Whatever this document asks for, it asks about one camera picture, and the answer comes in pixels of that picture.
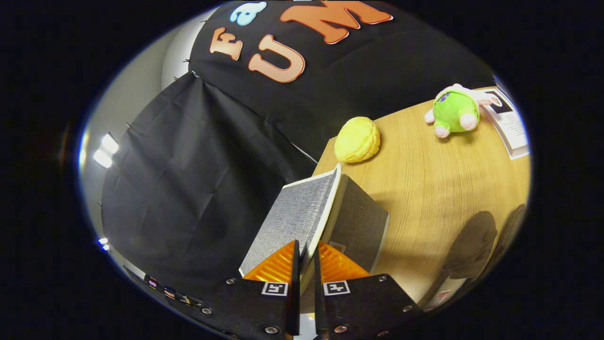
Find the brown fuzzy shoe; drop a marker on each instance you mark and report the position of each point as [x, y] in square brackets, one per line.
[512, 231]
[472, 245]

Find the yellow plush toy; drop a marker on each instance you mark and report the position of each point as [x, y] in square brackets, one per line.
[357, 140]

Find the twin tube ceiling light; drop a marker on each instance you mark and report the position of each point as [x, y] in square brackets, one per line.
[104, 151]

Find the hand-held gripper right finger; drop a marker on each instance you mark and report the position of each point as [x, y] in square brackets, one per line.
[319, 295]

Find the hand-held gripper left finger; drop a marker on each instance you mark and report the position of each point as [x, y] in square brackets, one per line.
[296, 293]

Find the white book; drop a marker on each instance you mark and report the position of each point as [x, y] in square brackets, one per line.
[512, 125]

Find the green and pink plush toy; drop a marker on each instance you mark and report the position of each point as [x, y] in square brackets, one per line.
[453, 112]

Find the black backdrop cloth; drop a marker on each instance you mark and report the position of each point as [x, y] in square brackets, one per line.
[188, 165]

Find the grey fabric storage box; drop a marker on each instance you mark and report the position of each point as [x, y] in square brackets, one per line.
[297, 212]

